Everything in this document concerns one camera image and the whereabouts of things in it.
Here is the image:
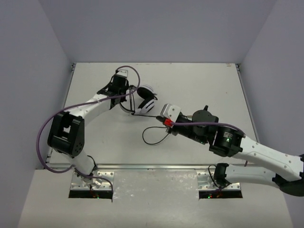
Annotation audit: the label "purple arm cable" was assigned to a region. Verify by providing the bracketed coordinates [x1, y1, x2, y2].
[171, 121, 249, 167]
[35, 65, 141, 174]

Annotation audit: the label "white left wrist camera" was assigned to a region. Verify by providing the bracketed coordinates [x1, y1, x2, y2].
[115, 69, 128, 78]

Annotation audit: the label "metal base mounting plate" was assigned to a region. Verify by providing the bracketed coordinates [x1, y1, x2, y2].
[68, 163, 243, 199]

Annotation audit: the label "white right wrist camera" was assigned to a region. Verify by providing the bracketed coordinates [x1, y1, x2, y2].
[160, 104, 181, 122]

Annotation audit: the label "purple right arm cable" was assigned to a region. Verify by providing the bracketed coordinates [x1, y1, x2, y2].
[171, 121, 249, 167]

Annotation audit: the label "white and black headphones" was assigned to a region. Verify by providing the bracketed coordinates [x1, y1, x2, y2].
[119, 85, 158, 115]

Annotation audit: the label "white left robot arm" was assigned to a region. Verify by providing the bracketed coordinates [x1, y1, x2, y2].
[47, 70, 129, 175]

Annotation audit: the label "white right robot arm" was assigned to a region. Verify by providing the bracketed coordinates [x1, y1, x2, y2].
[160, 104, 304, 197]

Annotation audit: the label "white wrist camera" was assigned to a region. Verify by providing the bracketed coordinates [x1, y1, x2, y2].
[160, 104, 181, 122]
[115, 69, 128, 78]

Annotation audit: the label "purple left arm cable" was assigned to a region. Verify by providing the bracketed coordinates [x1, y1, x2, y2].
[35, 65, 141, 174]

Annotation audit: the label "thin black headphone cable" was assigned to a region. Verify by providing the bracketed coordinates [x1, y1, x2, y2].
[123, 84, 173, 145]

